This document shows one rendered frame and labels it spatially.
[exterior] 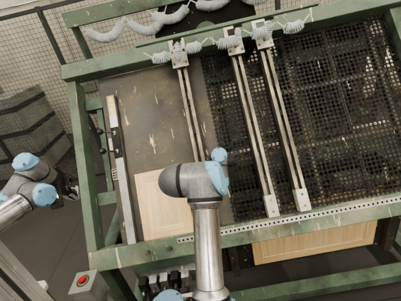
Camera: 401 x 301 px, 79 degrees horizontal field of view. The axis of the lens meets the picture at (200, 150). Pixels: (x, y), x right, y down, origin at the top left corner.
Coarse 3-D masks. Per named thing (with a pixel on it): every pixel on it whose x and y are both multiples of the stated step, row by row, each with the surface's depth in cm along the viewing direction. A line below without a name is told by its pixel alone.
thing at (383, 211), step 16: (400, 192) 137; (320, 208) 139; (368, 208) 137; (384, 208) 136; (400, 208) 135; (240, 224) 141; (288, 224) 139; (304, 224) 138; (320, 224) 138; (336, 224) 137; (352, 224) 136; (160, 240) 143; (176, 240) 143; (224, 240) 141; (240, 240) 140; (256, 240) 139; (96, 256) 145; (112, 256) 144; (128, 256) 144; (144, 256) 143; (160, 256) 142; (176, 256) 142
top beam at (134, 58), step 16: (352, 0) 149; (368, 0) 148; (384, 0) 147; (400, 0) 147; (288, 16) 151; (304, 16) 150; (320, 16) 149; (336, 16) 149; (352, 16) 152; (368, 16) 156; (208, 32) 154; (272, 32) 152; (144, 48) 156; (160, 48) 155; (208, 48) 156; (224, 48) 159; (64, 64) 159; (80, 64) 158; (96, 64) 157; (112, 64) 156; (128, 64) 156; (144, 64) 160; (160, 64) 163; (64, 80) 159; (80, 80) 163
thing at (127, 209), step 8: (112, 96) 159; (112, 104) 159; (112, 120) 157; (120, 128) 159; (120, 136) 156; (120, 160) 153; (120, 168) 152; (120, 176) 152; (120, 184) 151; (128, 184) 153; (128, 192) 150; (128, 200) 149; (128, 208) 148; (128, 216) 148; (128, 224) 147; (128, 232) 147; (136, 232) 149; (128, 240) 146; (136, 240) 147
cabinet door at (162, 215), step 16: (144, 176) 153; (144, 192) 151; (160, 192) 151; (144, 208) 150; (160, 208) 149; (176, 208) 149; (144, 224) 149; (160, 224) 148; (176, 224) 147; (192, 224) 146; (144, 240) 147
